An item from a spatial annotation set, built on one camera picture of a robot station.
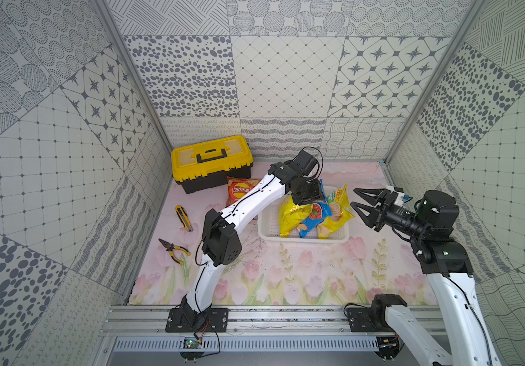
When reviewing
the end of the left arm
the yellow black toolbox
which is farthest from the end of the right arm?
the yellow black toolbox

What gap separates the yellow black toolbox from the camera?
989 millimetres

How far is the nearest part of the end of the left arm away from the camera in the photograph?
615 mm

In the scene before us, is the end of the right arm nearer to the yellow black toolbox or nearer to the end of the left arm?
the end of the left arm

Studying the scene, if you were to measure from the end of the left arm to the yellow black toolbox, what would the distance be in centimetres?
37
